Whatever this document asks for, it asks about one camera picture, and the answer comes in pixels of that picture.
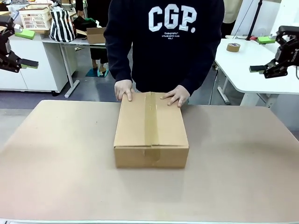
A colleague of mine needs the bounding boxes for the person left hand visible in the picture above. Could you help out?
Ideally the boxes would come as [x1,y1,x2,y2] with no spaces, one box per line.
[160,85,190,108]

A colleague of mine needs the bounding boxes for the black stand pole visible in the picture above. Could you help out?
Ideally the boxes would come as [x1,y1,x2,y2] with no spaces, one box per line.
[244,0,264,41]

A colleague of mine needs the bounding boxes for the grey table with legs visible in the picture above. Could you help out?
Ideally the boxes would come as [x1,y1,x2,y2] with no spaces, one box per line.
[42,35,108,98]

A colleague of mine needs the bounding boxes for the dark clothes pile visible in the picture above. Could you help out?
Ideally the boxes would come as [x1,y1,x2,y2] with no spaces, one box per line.
[73,16,100,31]

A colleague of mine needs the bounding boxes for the white plastic basket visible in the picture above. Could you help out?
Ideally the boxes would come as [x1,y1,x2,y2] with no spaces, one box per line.
[18,6,52,31]

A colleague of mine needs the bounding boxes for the white board panel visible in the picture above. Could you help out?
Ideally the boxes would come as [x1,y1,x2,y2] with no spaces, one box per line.
[231,0,282,40]

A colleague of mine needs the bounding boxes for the person left forearm navy sleeve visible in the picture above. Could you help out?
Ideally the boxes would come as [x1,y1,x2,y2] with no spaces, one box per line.
[179,39,222,97]

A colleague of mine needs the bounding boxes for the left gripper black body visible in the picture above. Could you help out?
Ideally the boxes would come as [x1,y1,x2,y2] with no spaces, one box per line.
[0,35,11,56]

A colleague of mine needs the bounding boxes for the brown packing tape roll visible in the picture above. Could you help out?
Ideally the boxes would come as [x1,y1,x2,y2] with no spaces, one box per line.
[226,42,241,54]

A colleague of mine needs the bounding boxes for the person torso navy sweatshirt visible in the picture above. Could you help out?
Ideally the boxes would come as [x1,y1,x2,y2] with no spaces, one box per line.
[104,0,225,98]

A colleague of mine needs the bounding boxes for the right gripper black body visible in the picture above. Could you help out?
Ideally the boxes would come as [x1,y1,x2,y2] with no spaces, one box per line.
[274,38,299,67]

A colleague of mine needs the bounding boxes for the person right hand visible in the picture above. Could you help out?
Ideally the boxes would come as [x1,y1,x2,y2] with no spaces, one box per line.
[114,80,135,102]

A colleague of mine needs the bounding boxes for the brown cardboard box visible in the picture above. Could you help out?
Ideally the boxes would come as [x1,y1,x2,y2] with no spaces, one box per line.
[114,91,190,169]

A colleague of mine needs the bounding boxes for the white rounded table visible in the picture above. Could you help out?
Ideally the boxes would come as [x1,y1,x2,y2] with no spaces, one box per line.
[214,38,299,108]

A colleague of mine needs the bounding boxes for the background person beige top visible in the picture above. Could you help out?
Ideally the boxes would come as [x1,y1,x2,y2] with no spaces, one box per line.
[221,0,244,24]

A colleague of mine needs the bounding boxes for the small open cardboard box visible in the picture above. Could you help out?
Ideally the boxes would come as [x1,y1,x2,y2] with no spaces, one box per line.
[85,27,107,44]

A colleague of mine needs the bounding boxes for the person right forearm navy sleeve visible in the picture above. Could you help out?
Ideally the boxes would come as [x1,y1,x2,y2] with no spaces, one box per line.
[104,30,134,83]

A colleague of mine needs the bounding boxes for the teal floor mat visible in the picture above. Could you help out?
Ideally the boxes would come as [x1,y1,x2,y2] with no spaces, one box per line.
[85,67,110,78]

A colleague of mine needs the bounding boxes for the background person black clothes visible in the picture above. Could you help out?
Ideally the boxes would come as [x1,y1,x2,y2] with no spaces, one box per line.
[76,0,111,77]

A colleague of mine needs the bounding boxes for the black white striped bag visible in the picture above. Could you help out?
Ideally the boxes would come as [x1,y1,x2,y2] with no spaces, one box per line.
[50,7,78,43]

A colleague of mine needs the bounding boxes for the white cabinet desk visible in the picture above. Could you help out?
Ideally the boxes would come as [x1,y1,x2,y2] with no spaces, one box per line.
[0,29,71,94]

